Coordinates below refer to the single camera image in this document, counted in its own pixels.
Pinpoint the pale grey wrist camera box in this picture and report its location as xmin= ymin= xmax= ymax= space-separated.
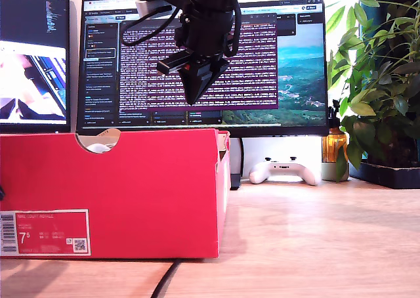
xmin=135 ymin=0 xmax=188 ymax=17

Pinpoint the black camera cable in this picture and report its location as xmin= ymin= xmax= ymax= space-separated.
xmin=119 ymin=5 xmax=183 ymax=47

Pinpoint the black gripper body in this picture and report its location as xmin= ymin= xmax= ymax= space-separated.
xmin=156 ymin=11 xmax=239 ymax=76

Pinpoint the wide black computer monitor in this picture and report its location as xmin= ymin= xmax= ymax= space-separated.
xmin=75 ymin=0 xmax=330 ymax=191

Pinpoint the pale green pot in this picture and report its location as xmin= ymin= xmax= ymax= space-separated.
xmin=320 ymin=161 xmax=350 ymax=182

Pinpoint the amber pump bottle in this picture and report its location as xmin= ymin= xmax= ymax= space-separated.
xmin=321 ymin=99 xmax=348 ymax=163

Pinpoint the black plant tray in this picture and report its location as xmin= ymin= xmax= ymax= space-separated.
xmin=348 ymin=161 xmax=420 ymax=190

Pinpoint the narrow black computer monitor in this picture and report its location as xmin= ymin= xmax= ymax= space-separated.
xmin=0 ymin=0 xmax=72 ymax=135

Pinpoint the green leafy houseplant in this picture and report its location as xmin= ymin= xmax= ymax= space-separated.
xmin=324 ymin=0 xmax=420 ymax=183

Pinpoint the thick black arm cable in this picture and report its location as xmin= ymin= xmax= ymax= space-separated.
xmin=224 ymin=1 xmax=243 ymax=58

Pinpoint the red cardboard shoebox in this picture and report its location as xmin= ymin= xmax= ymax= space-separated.
xmin=0 ymin=128 xmax=232 ymax=260

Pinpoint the white game controller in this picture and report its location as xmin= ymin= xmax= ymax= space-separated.
xmin=248 ymin=156 xmax=322 ymax=186

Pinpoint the white leather sneaker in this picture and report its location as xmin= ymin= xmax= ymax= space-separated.
xmin=87 ymin=142 xmax=116 ymax=154

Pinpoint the flat black cable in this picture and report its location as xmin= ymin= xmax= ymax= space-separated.
xmin=151 ymin=259 xmax=183 ymax=298

